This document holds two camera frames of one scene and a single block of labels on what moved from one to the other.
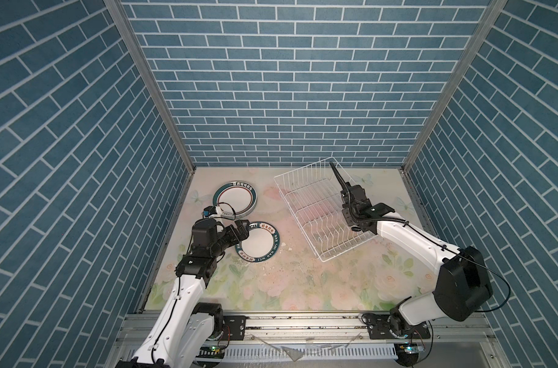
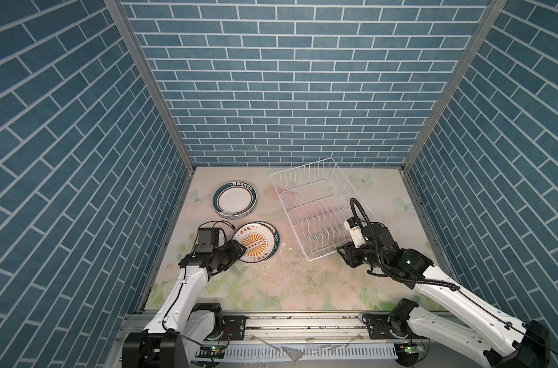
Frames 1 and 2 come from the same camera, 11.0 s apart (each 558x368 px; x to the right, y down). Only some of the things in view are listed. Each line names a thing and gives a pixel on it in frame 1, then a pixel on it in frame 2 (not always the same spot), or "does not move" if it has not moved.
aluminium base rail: [313, 326] does not move
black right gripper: [346, 214] -> [349, 254]
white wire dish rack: [313, 195] does not move
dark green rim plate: [236, 197] does not move
